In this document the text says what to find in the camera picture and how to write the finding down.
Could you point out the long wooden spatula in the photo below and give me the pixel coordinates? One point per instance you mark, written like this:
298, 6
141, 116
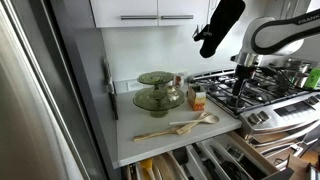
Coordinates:
155, 134

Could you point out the wooden spoon round bowl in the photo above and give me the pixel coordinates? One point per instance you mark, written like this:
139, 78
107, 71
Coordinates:
211, 119

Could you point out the slotted wooden spatula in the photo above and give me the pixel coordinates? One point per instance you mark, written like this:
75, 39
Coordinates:
188, 126

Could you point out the white wall outlet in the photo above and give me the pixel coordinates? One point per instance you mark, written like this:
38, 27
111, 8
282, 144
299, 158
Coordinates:
134, 86

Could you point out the stainless refrigerator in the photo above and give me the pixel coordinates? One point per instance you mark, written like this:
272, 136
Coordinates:
45, 133

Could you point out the green bottle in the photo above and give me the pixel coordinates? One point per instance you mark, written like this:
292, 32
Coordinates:
313, 78

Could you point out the red labelled tin can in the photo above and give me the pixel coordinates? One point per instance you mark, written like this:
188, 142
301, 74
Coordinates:
179, 80

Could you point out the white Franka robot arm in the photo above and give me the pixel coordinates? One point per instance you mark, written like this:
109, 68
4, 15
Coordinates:
267, 36

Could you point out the green glass tiered stand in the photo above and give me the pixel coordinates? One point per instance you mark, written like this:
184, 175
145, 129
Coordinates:
160, 97

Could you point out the black oven mitt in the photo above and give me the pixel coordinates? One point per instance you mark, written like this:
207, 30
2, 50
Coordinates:
224, 17

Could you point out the stainless gas stove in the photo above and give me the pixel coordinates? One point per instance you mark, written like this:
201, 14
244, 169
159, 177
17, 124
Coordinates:
274, 106

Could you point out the white upper cabinet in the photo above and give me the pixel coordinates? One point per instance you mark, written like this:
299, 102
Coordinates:
135, 13

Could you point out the open cutlery drawer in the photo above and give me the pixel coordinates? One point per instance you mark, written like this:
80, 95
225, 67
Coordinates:
209, 156

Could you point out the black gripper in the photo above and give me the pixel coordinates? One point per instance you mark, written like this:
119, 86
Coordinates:
242, 73

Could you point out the orange cardboard box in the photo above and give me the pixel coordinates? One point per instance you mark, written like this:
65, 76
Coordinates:
196, 97

